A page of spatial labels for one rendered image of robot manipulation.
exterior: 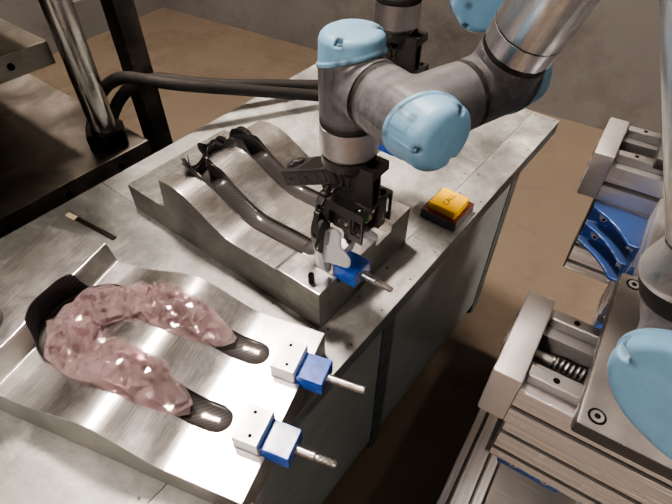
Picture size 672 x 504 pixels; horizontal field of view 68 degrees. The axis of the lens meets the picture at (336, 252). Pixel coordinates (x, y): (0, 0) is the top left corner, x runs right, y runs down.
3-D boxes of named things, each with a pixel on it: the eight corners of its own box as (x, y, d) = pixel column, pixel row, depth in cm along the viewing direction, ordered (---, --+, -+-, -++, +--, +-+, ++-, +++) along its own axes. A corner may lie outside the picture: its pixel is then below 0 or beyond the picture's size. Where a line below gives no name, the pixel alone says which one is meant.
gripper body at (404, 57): (403, 111, 86) (410, 42, 78) (363, 96, 90) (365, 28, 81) (425, 94, 91) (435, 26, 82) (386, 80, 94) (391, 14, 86)
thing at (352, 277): (400, 292, 78) (402, 268, 74) (382, 311, 75) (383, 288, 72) (335, 257, 84) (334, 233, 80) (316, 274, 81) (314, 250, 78)
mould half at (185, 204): (405, 242, 96) (413, 187, 87) (320, 329, 82) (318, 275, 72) (227, 151, 118) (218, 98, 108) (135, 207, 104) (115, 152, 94)
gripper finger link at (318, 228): (315, 257, 72) (323, 205, 67) (307, 252, 72) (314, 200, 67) (335, 245, 75) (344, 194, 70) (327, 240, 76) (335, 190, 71)
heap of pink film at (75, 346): (245, 326, 75) (238, 293, 70) (179, 431, 64) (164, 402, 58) (106, 279, 82) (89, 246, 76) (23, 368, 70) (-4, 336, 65)
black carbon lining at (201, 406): (275, 347, 74) (271, 320, 69) (224, 440, 64) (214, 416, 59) (91, 285, 82) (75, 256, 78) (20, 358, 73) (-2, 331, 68)
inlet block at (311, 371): (369, 385, 72) (371, 365, 68) (358, 415, 69) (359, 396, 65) (287, 357, 75) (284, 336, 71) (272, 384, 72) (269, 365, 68)
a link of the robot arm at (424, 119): (508, 83, 47) (431, 43, 54) (419, 118, 43) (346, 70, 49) (490, 152, 53) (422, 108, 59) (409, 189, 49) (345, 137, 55)
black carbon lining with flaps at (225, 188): (363, 219, 91) (365, 177, 84) (306, 270, 82) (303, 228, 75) (231, 151, 106) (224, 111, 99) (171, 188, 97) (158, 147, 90)
